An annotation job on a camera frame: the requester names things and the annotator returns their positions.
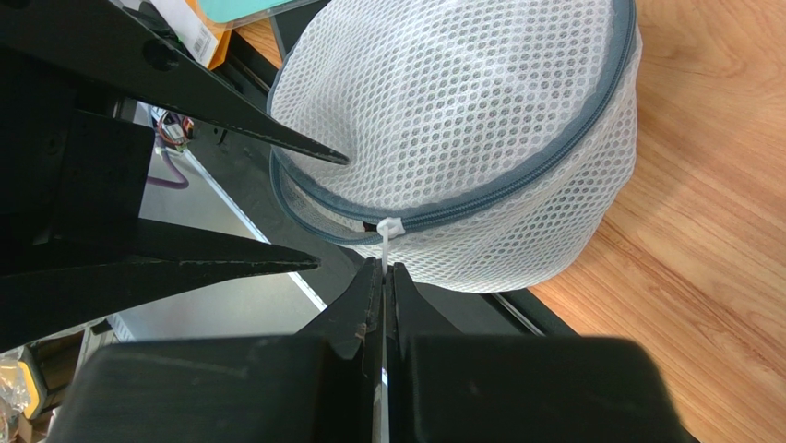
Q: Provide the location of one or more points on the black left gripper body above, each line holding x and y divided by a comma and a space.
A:
68, 163

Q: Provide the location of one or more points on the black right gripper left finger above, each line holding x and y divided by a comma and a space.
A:
319, 384

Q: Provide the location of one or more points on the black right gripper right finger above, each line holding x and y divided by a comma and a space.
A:
450, 386

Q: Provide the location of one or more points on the white mesh laundry bag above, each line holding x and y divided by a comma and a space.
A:
488, 138

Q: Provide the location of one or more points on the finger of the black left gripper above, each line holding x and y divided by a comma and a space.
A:
84, 276
101, 42

